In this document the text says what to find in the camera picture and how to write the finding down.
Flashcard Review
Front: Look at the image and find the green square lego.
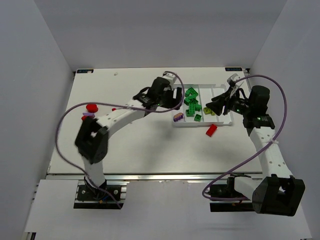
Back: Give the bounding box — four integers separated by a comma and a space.
185, 110, 194, 117

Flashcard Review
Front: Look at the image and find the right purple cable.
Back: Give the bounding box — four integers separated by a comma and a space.
201, 74, 287, 201

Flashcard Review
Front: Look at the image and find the green lego brick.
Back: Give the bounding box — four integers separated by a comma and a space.
194, 114, 202, 122

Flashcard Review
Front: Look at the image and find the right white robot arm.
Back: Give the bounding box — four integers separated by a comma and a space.
204, 85, 306, 217

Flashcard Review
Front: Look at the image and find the purple curved lego brick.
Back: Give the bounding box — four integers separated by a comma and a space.
82, 112, 95, 118

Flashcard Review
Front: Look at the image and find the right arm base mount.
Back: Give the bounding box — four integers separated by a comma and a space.
206, 173, 254, 213

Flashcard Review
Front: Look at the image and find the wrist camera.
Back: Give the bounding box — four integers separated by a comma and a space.
227, 73, 243, 98
162, 71, 178, 85

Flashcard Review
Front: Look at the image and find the green long lego plate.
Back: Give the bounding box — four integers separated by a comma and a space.
187, 103, 196, 115

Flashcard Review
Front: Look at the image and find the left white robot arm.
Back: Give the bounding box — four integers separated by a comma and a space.
75, 71, 183, 189

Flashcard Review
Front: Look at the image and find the left blue table sticker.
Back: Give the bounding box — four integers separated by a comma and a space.
76, 69, 94, 74

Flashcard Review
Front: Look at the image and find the lime small lego brick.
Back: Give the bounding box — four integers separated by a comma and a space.
203, 107, 216, 116

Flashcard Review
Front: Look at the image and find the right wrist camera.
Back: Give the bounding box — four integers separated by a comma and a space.
227, 73, 243, 98

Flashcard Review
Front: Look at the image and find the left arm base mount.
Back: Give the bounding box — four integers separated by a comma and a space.
73, 180, 128, 210

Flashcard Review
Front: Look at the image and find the blue table sticker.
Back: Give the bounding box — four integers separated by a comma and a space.
224, 67, 243, 72
76, 69, 94, 74

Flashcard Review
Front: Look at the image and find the right blue table sticker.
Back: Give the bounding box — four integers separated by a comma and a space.
224, 67, 243, 72

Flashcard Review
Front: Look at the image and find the red rounded lego brick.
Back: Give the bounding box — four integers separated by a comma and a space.
85, 103, 99, 113

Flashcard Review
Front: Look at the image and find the white divided tray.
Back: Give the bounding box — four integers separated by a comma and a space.
171, 84, 234, 127

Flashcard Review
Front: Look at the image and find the red rectangular lego brick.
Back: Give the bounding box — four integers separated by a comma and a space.
205, 124, 218, 137

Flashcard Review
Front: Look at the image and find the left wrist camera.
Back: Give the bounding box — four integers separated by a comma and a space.
162, 71, 178, 85

